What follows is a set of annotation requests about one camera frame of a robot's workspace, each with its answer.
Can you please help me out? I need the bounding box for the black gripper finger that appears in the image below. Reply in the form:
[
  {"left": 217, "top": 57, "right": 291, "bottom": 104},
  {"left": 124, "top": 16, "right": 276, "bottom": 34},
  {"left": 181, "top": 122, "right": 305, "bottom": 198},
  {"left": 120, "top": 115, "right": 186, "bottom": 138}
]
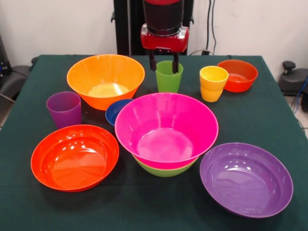
[
  {"left": 148, "top": 49, "right": 157, "bottom": 72},
  {"left": 171, "top": 52, "right": 180, "bottom": 74}
]

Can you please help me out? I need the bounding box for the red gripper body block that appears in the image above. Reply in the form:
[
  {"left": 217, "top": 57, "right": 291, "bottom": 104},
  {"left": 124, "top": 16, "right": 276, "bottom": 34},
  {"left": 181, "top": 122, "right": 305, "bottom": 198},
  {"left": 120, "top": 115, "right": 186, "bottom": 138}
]
[{"left": 140, "top": 23, "right": 190, "bottom": 53}]

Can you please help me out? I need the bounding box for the green cup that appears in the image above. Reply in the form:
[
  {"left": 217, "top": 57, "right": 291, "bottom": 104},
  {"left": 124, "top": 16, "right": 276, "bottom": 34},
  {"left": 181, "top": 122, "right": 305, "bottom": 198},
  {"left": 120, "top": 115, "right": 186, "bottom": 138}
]
[{"left": 155, "top": 60, "right": 184, "bottom": 94}]

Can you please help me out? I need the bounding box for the yellow cup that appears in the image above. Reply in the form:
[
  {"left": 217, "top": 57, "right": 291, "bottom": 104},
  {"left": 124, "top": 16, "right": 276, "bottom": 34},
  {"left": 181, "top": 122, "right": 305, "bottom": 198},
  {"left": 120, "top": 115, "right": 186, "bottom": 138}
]
[{"left": 199, "top": 65, "right": 230, "bottom": 103}]

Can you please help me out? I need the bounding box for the large pink bowl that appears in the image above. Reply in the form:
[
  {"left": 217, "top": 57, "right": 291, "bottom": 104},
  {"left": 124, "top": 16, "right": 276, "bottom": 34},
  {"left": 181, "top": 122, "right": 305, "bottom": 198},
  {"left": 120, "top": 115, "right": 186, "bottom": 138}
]
[{"left": 114, "top": 92, "right": 219, "bottom": 169}]

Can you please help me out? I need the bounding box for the large orange bowl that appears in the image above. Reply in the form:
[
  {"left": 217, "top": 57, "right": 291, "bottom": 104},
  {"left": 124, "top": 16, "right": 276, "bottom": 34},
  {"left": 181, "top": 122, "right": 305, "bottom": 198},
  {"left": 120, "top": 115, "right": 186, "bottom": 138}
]
[{"left": 66, "top": 54, "right": 146, "bottom": 111}]

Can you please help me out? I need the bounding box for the small blue bowl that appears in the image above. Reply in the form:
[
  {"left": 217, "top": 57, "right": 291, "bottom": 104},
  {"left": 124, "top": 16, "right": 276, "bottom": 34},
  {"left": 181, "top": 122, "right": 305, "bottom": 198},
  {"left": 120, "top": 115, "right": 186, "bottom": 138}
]
[{"left": 105, "top": 98, "right": 134, "bottom": 127}]

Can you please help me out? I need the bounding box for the small red bowl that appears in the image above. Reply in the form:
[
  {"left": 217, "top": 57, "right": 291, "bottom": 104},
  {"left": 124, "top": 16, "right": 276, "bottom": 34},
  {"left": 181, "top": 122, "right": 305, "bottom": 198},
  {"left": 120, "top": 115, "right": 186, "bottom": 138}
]
[{"left": 217, "top": 59, "right": 259, "bottom": 93}]

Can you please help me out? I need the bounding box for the purple cup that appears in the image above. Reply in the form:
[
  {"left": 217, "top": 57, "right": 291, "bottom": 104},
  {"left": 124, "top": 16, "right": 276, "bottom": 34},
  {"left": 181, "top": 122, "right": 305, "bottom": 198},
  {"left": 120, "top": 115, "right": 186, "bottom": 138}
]
[{"left": 46, "top": 91, "right": 82, "bottom": 130}]

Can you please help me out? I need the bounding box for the green bowl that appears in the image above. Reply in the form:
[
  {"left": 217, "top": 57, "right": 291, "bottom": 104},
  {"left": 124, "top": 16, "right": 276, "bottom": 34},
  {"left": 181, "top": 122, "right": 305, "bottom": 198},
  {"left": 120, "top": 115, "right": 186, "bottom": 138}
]
[{"left": 133, "top": 156, "right": 199, "bottom": 178}]

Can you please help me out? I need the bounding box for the black floor base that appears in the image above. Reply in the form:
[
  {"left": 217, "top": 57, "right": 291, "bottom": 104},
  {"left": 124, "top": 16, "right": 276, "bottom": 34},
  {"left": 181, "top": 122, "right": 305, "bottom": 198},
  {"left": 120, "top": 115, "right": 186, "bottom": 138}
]
[
  {"left": 0, "top": 64, "right": 32, "bottom": 99},
  {"left": 279, "top": 61, "right": 308, "bottom": 97}
]

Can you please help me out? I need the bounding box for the large red shallow bowl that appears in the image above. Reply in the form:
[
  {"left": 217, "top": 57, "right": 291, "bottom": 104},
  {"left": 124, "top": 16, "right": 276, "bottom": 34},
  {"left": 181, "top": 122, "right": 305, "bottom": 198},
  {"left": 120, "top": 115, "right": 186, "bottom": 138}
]
[{"left": 30, "top": 124, "right": 120, "bottom": 193}]

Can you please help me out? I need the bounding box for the large purple shallow bowl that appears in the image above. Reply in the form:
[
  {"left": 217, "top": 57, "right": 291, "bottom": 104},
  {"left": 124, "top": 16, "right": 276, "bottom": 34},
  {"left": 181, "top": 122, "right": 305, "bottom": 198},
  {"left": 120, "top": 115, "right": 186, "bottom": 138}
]
[{"left": 199, "top": 142, "right": 294, "bottom": 218}]

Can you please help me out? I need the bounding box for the dark green tablecloth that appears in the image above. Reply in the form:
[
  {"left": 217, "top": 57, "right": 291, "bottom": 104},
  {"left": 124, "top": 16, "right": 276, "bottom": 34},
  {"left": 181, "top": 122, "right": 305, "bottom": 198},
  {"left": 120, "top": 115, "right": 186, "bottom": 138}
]
[{"left": 0, "top": 54, "right": 308, "bottom": 231}]

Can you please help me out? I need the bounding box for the black hanging cable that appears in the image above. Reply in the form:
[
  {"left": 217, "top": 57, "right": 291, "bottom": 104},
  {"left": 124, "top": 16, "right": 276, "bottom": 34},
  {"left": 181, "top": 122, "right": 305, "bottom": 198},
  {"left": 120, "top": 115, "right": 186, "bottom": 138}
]
[{"left": 206, "top": 0, "right": 217, "bottom": 55}]

